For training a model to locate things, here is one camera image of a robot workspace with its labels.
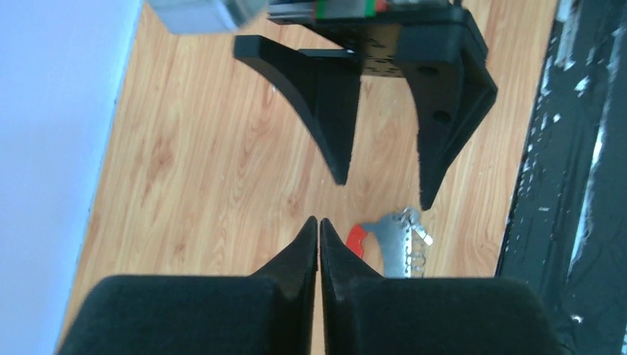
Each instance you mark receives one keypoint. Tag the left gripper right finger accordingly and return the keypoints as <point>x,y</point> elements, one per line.
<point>366,313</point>

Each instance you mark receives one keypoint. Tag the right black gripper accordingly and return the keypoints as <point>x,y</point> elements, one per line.
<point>443,64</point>

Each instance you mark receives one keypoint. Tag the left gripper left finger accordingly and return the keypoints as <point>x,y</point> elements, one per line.
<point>267,312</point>

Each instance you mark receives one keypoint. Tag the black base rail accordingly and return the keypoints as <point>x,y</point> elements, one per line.
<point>565,235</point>

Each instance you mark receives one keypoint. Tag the red handled metal key holder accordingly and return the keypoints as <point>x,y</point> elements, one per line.
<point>403,242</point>

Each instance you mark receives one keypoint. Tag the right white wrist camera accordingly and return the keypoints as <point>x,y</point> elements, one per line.
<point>198,17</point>

